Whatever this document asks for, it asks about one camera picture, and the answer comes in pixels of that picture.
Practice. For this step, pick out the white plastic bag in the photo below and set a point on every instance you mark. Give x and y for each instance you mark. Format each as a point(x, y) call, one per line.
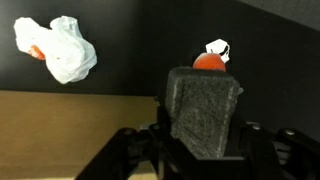
point(68, 56)

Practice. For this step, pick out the grey black eraser block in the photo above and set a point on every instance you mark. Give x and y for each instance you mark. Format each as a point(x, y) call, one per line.
point(200, 104)

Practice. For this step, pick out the red white toy vegetable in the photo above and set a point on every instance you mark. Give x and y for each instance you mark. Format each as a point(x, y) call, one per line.
point(215, 57)

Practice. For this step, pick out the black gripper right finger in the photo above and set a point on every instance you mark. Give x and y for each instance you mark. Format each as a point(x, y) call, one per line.
point(287, 154)

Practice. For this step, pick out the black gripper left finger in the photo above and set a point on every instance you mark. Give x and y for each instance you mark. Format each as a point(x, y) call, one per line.
point(121, 156)

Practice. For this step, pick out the brown cardboard box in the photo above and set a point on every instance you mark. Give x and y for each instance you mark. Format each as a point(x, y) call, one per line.
point(47, 136)

